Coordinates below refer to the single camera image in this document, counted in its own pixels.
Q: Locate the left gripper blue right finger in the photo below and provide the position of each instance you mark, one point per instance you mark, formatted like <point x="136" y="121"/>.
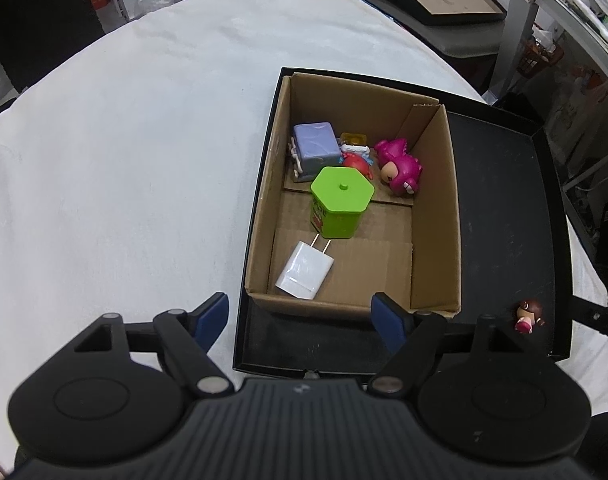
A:
<point x="415" y="341"/>

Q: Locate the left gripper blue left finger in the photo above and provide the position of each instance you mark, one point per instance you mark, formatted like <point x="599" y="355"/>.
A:
<point x="185" y="339"/>

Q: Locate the brown-haired girl figurine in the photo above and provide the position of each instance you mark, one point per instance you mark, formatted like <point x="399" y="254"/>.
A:
<point x="529" y="315"/>

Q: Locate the white usb wall charger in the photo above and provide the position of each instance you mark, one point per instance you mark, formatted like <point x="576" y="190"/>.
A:
<point x="305" y="270"/>

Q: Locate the green hexagonal container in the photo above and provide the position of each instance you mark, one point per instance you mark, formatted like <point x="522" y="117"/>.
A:
<point x="340" y="197"/>

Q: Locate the pink dinosaur costume figurine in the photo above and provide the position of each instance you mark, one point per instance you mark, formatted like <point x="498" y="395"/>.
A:
<point x="398" y="168"/>

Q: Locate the red and yellow toy figure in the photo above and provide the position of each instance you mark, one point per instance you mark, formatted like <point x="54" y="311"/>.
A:
<point x="356" y="153"/>

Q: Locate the black shallow tray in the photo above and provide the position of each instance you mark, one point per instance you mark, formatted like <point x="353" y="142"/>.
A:
<point x="514" y="246"/>

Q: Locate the brown cardboard box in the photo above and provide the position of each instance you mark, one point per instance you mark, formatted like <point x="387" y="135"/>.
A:
<point x="408" y="247"/>

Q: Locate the white table cloth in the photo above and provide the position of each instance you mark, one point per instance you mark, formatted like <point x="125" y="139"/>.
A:
<point x="127" y="186"/>

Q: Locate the purple toy block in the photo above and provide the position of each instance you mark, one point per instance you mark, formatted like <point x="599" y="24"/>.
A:
<point x="313" y="147"/>

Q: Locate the grey metal desk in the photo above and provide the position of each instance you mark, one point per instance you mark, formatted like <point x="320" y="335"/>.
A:
<point x="518" y="27"/>

